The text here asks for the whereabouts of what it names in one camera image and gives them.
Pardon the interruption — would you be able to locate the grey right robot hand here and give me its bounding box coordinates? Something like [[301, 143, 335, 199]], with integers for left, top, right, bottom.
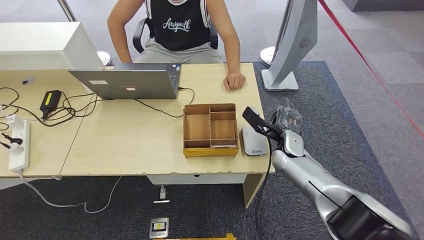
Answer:
[[271, 105, 303, 133]]

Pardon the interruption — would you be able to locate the person's left hand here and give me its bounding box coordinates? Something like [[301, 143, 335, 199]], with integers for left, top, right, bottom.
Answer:
[[223, 72, 247, 92]]

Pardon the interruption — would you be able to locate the wooden desk organizer box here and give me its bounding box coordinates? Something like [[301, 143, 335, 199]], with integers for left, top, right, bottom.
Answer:
[[182, 102, 240, 158]]

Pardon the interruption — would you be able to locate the grey card reader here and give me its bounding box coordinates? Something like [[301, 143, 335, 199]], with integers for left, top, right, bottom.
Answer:
[[239, 125, 269, 157]]

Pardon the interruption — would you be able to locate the person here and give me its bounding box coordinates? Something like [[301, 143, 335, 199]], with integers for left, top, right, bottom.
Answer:
[[106, 0, 248, 92]]

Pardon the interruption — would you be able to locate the clear plastic wrap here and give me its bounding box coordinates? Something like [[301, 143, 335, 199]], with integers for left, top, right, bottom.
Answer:
[[273, 99, 304, 133]]

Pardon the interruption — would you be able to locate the white round stand base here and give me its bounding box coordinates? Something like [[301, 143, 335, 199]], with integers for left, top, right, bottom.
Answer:
[[259, 45, 276, 68], [96, 50, 113, 67]]

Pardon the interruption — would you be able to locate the grey display kiosk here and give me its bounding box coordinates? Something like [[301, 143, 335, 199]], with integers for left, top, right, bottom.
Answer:
[[260, 0, 319, 92]]

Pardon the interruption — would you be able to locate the black office chair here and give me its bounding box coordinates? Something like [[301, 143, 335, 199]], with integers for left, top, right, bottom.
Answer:
[[132, 17, 220, 54]]

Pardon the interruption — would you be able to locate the grey laptop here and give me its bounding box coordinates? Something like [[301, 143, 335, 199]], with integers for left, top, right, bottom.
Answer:
[[68, 62, 182, 100]]

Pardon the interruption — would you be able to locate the white drawer unit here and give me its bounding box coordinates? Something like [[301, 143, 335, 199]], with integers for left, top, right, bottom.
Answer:
[[146, 172, 248, 186]]

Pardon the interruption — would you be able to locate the light wooden desk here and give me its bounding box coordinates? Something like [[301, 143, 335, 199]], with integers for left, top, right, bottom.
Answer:
[[0, 62, 276, 209]]

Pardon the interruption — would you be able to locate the silver floor socket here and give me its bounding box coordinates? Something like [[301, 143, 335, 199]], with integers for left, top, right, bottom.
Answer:
[[149, 216, 170, 239]]

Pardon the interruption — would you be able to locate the grey metal pole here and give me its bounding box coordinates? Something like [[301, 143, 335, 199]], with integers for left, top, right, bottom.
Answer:
[[56, 0, 78, 23]]

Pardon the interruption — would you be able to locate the black power adapter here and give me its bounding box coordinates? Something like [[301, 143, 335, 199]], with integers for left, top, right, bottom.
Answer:
[[39, 90, 63, 122]]

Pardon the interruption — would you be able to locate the white box-shaped unit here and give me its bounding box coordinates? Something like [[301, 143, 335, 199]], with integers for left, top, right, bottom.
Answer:
[[0, 21, 105, 72]]

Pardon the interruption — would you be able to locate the white power strip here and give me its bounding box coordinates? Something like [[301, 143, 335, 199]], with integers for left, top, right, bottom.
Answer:
[[7, 118, 32, 173]]

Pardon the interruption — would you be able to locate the black plug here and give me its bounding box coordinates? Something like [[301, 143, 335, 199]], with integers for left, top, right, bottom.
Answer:
[[0, 132, 23, 147]]

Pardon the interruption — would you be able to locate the black camera bracket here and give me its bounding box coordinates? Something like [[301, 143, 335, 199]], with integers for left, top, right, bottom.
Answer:
[[241, 106, 284, 142]]

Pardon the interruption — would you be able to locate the black laptop charger cable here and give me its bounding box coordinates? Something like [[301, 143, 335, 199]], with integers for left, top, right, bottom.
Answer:
[[44, 86, 196, 127]]

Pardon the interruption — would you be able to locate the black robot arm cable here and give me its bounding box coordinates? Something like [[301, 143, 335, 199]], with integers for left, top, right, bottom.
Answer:
[[254, 134, 274, 240]]

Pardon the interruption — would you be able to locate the small white floor bracket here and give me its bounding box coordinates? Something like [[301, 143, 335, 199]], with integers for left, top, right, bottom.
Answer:
[[153, 184, 171, 204]]

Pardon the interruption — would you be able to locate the white power strip cable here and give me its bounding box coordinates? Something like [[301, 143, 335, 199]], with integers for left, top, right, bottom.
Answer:
[[16, 170, 123, 215]]

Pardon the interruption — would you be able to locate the black mains cable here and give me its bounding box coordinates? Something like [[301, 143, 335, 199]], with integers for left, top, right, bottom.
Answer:
[[0, 86, 77, 128]]

